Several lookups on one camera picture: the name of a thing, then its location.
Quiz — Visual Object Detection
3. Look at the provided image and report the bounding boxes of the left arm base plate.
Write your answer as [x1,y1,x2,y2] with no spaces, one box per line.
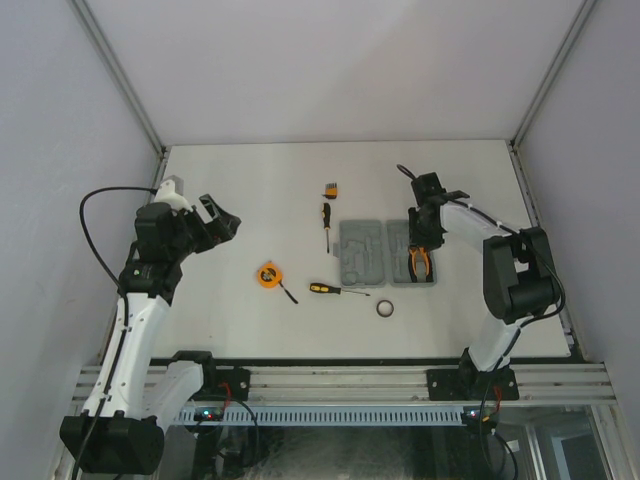
[197,367,251,401]

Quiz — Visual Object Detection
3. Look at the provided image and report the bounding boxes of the grey slotted cable duct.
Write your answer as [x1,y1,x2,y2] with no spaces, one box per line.
[175,404,464,427]

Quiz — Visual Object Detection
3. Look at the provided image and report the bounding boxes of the screwdriver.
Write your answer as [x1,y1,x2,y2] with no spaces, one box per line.
[321,202,331,253]
[309,282,370,297]

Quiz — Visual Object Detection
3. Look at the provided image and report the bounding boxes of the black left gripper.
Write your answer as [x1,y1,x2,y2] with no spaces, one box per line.
[167,195,239,262]

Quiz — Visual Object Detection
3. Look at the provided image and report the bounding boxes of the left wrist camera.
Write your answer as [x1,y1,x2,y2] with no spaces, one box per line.
[153,175,193,212]

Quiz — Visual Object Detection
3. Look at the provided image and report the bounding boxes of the orange black pliers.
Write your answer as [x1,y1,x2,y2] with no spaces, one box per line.
[408,245,432,283]

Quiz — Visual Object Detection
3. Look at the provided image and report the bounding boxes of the grey plastic tool case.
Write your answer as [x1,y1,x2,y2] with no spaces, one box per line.
[334,220,436,289]

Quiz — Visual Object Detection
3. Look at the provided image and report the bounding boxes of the orange tape measure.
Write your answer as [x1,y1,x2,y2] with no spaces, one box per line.
[256,261,299,305]

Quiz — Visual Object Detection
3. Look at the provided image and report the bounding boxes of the orange hex key set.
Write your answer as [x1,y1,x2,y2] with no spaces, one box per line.
[322,183,338,200]

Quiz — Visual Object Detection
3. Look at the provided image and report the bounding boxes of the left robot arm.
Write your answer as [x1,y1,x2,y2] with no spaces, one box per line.
[59,193,241,478]

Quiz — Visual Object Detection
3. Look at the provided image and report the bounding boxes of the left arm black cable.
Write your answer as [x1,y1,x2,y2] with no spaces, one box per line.
[79,186,159,296]

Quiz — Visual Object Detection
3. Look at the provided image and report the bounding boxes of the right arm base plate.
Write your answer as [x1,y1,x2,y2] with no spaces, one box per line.
[426,367,520,401]

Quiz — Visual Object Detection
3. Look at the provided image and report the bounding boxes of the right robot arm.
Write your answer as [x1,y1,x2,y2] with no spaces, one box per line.
[397,165,566,399]

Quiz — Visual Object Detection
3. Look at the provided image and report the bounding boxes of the aluminium front rail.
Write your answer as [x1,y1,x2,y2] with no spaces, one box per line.
[72,363,617,406]

